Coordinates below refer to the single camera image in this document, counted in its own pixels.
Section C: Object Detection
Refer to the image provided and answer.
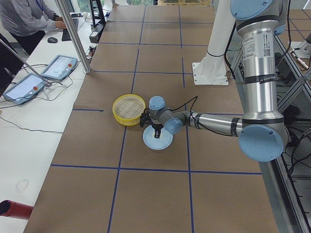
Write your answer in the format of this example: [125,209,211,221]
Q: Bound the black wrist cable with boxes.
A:
[170,96,199,122]

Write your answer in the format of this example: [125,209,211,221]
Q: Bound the person in grey shirt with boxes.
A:
[0,0,66,55]

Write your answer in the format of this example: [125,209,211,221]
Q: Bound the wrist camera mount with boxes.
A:
[139,108,152,128]

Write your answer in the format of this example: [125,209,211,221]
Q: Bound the light blue plate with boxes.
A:
[142,125,173,150]

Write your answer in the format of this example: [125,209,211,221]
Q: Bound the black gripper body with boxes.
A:
[152,123,162,133]

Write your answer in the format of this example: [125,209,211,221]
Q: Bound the aluminium frame post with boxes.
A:
[55,0,91,74]

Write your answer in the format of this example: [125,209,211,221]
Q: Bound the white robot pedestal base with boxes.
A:
[192,0,235,85]

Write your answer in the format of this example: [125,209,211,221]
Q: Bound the red cylinder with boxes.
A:
[0,200,34,220]

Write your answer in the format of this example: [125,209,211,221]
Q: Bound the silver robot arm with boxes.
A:
[143,0,290,162]

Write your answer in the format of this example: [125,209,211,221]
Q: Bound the black keyboard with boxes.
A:
[61,18,80,42]

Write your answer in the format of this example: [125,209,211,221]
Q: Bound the blue teach pendant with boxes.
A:
[41,54,78,81]
[3,73,46,104]

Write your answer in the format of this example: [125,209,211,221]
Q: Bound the far blue teach pendant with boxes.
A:
[41,54,78,81]

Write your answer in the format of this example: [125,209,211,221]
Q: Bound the near blue teach pendant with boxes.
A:
[3,73,46,104]

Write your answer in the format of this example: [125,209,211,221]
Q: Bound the black power adapter box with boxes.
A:
[89,24,104,44]

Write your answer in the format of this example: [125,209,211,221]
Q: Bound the black computer mouse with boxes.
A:
[47,37,58,44]

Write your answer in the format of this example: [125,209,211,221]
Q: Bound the yellow round steamer basket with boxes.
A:
[112,94,146,126]

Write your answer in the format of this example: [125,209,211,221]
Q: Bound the thin diagonal metal rod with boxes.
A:
[0,39,52,87]

